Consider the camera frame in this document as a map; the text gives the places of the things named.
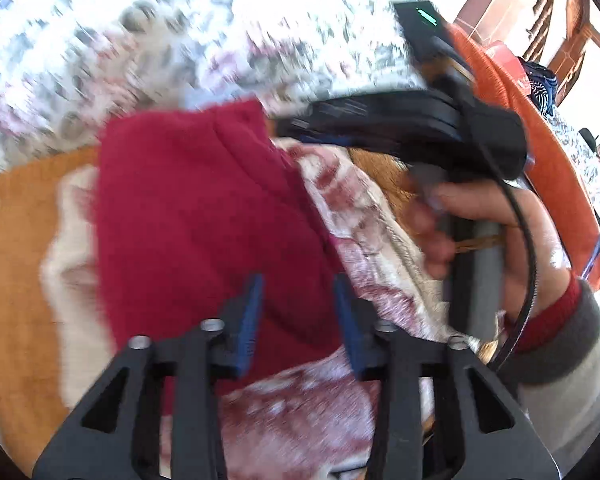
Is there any dark red fleece garment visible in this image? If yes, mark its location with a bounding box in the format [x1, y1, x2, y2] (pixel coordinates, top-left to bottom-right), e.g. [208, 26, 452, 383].
[92, 98, 347, 416]

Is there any person's right hand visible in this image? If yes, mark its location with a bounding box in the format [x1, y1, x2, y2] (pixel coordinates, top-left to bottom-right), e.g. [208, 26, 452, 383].
[402, 180, 571, 321]

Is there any grey sleeve red cuff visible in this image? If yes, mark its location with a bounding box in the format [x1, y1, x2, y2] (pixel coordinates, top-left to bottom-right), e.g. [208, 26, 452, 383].
[500, 276, 600, 474]

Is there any brown floral plush blanket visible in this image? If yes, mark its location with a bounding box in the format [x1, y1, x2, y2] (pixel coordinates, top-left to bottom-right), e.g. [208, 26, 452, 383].
[0, 136, 462, 480]

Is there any orange cushion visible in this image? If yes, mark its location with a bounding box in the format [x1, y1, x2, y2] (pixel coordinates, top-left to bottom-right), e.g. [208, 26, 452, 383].
[448, 25, 600, 292]

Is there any wooden chair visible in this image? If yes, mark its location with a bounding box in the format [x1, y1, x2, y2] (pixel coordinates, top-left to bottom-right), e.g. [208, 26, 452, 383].
[455, 0, 600, 102]

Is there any floral print bed quilt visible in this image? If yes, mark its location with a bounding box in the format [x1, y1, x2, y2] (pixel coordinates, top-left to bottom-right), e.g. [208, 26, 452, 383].
[0, 0, 432, 181]

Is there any black cable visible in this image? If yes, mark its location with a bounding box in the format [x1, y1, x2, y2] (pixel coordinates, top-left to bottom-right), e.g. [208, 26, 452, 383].
[444, 74, 539, 373]

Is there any black camera box green light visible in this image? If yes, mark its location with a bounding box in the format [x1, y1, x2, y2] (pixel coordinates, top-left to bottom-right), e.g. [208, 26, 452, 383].
[392, 0, 475, 86]

